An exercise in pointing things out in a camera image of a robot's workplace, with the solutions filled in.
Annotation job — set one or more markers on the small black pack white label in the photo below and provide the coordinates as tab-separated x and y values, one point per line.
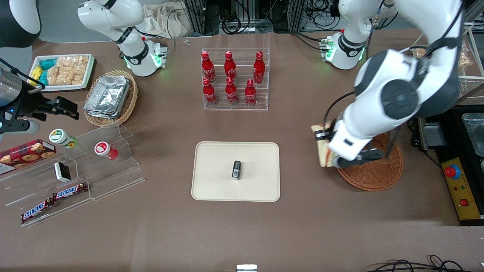
62	172
236	170

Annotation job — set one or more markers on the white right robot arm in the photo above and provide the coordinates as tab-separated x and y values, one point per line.
140	56

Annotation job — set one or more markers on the red Coca-Cola bottle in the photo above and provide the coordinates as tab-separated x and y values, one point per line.
208	68
231	92
259	70
230	68
209	94
250	94

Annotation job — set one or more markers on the clear snack bag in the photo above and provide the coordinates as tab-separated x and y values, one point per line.
418	52
465	56

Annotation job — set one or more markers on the black side appliance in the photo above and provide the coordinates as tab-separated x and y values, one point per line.
452	149

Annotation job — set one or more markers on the white black mount block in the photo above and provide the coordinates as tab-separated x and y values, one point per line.
246	268

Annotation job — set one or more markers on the red strawberry yogurt cup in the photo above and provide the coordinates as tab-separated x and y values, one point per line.
106	150

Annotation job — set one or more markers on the clear glass dish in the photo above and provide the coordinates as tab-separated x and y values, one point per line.
474	132

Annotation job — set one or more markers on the beige cloth bag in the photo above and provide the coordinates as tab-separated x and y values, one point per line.
166	19

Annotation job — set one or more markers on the round brown wicker basket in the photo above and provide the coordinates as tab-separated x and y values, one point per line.
378	173

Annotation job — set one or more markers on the yellow snack packet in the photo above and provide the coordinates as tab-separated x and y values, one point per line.
36	73

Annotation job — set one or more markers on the aluminium frame equipment rack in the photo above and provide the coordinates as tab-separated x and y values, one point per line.
196	15

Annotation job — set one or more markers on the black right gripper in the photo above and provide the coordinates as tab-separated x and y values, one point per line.
29	103

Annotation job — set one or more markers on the clear acrylic stepped shelf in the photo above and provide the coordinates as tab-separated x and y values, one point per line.
113	177

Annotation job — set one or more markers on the oval light wicker basket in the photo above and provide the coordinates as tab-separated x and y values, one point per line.
130	102

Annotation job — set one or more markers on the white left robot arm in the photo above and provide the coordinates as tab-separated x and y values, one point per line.
363	121

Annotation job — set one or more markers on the Snickers chocolate bar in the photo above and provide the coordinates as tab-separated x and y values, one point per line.
70	191
37	210

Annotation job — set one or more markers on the black open metal box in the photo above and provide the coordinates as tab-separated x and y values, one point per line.
433	134

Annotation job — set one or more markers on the triangular sandwich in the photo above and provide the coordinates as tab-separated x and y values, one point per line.
324	155

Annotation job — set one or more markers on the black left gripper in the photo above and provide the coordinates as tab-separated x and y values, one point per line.
330	132

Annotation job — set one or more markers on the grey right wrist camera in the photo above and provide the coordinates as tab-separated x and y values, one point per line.
19	126

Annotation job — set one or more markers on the white rectangular snack tray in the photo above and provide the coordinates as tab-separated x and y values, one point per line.
60	87

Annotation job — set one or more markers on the cream plastic serving tray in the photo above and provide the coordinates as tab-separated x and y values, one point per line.
215	181

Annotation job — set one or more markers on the red tartan cookie box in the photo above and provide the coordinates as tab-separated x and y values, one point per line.
26	153

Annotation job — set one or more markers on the clear acrylic bottle rack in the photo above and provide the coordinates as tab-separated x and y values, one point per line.
238	107

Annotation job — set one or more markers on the aluminium foil container stack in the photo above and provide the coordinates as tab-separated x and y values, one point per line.
107	96

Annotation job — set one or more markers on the blue snack packet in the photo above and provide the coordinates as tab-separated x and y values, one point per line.
48	63
44	78

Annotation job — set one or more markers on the clear rice cracker bag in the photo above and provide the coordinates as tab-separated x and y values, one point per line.
79	68
58	73

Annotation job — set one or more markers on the yellow emergency stop box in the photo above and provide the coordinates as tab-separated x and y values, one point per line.
463	189

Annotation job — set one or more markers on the green sunflower yogurt cup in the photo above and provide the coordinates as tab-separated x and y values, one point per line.
62	138

